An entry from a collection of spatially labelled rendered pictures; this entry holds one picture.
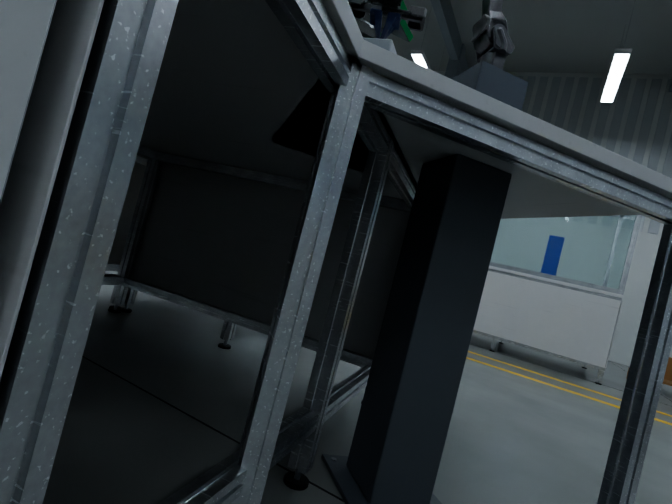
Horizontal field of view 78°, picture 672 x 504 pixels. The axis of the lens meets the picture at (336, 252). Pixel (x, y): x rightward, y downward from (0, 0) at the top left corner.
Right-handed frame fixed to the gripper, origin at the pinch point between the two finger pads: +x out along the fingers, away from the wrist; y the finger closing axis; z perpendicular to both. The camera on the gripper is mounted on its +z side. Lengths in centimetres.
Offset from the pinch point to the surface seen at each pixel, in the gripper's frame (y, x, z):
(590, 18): 265, -454, -621
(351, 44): 0.9, 25.0, 38.8
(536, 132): 34.1, 24.6, 21.5
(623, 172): 55, 25, 12
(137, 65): -7, 46, 70
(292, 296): 1, 63, 34
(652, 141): 470, -320, -734
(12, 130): -10, 53, 76
